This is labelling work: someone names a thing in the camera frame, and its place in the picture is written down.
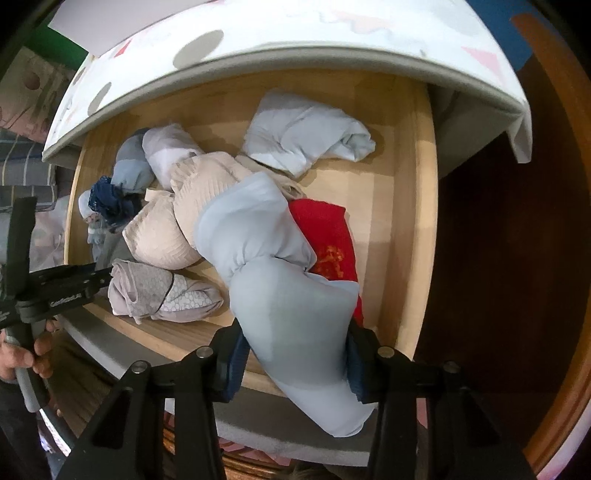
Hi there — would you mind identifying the pink floral bedding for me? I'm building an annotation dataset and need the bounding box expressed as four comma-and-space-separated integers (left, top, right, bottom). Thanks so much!
0, 46, 77, 136

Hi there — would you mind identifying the navy lace underwear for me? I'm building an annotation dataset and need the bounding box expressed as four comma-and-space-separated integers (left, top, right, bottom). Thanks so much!
88, 175, 144, 232

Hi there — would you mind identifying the red underwear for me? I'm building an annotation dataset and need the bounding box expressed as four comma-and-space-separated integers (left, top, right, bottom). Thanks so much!
288, 198, 365, 326

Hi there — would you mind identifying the light blue underwear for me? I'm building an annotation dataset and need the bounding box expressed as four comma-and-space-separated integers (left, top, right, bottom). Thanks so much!
241, 90, 377, 178

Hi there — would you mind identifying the brown wooden furniture frame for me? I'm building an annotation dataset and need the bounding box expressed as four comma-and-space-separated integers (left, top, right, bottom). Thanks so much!
519, 13, 591, 480

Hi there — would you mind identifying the pale grey underwear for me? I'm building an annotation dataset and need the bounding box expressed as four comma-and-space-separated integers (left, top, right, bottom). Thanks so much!
78, 189, 112, 247

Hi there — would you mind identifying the beige ribbed bra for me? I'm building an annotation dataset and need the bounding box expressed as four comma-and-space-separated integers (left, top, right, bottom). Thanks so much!
122, 152, 301, 269

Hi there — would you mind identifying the grey plaid cloth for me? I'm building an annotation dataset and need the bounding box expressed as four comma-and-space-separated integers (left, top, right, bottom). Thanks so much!
0, 128, 59, 210

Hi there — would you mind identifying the dark grey underwear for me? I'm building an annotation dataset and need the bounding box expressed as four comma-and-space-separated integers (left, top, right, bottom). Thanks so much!
95, 231, 134, 267

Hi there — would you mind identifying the person's left forearm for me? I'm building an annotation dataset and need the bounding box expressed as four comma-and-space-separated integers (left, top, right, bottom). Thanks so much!
0, 378, 52, 480

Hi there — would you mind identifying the blue-grey underwear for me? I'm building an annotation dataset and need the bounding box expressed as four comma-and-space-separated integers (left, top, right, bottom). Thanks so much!
112, 134, 155, 195

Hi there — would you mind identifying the grey hexagon print underwear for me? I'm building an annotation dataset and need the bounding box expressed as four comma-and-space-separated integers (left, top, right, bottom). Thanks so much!
107, 258, 225, 325

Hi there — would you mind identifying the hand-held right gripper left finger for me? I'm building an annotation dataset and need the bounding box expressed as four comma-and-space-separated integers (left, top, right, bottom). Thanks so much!
55, 318, 252, 480

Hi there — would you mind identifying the green foam mat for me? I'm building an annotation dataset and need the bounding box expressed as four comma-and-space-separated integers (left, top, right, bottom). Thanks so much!
24, 18, 93, 71

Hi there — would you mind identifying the person's left hand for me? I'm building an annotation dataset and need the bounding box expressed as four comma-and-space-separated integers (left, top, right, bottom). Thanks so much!
0, 318, 58, 385

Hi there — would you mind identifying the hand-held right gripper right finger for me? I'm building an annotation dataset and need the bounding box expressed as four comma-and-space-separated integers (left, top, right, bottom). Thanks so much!
344, 320, 539, 480

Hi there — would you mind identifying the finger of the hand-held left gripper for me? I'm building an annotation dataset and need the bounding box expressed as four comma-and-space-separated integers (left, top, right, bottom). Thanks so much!
28, 263, 114, 302
7, 196, 38, 302

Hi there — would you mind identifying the white printed cloth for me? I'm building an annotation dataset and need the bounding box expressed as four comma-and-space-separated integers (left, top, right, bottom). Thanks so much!
30, 198, 71, 274

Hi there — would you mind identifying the light grey-blue underwear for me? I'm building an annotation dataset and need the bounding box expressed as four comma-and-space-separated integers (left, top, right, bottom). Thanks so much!
193, 172, 376, 438

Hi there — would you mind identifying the white underwear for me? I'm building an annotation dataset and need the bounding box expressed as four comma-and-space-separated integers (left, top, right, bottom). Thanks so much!
141, 124, 206, 190

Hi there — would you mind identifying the blue foam mat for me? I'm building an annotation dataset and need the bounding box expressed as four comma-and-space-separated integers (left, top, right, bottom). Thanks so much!
484, 0, 540, 71

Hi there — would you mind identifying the wooden drawer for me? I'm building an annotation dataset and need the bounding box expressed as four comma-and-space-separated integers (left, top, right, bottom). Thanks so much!
58, 69, 439, 464

